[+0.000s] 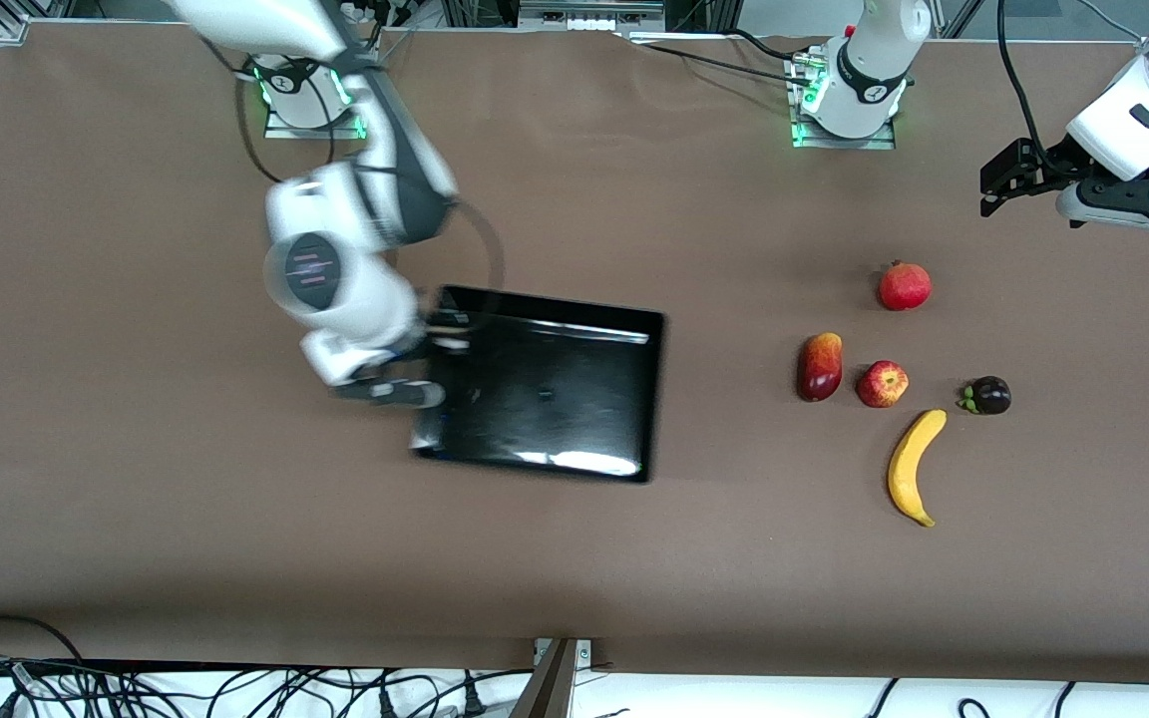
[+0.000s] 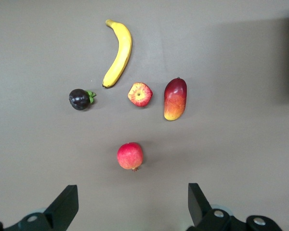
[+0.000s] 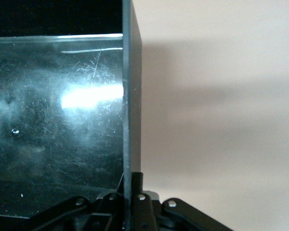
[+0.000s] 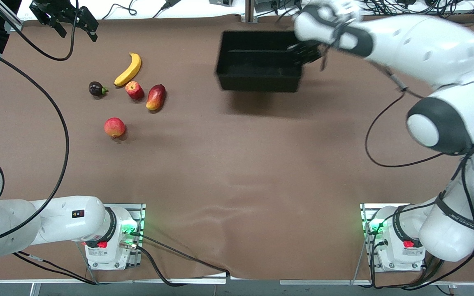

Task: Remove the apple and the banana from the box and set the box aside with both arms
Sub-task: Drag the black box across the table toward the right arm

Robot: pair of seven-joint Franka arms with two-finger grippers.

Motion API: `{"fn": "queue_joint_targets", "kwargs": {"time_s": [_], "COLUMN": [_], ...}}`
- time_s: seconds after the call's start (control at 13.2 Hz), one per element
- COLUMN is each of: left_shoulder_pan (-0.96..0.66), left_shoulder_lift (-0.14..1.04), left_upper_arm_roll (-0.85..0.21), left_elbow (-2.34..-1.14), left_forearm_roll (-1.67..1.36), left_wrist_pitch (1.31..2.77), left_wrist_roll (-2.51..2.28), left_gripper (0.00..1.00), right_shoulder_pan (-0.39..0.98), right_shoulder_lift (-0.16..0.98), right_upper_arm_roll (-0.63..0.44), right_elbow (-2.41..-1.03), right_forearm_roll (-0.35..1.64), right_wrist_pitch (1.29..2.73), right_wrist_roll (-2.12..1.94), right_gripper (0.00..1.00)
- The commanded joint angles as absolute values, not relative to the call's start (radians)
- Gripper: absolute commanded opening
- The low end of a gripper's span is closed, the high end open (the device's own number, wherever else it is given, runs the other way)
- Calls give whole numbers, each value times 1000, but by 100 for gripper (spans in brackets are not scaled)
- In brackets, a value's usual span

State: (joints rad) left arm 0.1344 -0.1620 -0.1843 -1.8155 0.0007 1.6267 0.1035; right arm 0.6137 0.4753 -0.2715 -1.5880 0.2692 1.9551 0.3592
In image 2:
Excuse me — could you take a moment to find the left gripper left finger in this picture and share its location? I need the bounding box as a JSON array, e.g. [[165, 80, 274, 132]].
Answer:
[[0, 184, 79, 231]]

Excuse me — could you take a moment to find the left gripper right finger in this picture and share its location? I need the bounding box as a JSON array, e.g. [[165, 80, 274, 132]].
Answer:
[[186, 182, 284, 231]]

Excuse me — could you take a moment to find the small red yellow apple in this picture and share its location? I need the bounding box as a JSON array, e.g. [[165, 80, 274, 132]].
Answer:
[[127, 82, 154, 108]]

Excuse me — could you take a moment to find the yellow banana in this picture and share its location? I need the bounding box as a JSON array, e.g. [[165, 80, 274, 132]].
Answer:
[[101, 19, 133, 89]]

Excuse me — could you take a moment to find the red pomegranate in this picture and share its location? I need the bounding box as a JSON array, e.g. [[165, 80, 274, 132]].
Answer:
[[117, 141, 145, 172]]

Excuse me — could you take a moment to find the dark purple mangosteen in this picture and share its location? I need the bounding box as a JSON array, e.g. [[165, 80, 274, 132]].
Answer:
[[68, 88, 97, 112]]

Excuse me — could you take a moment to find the red yellow mango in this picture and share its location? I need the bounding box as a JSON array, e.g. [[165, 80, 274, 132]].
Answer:
[[163, 77, 188, 122]]

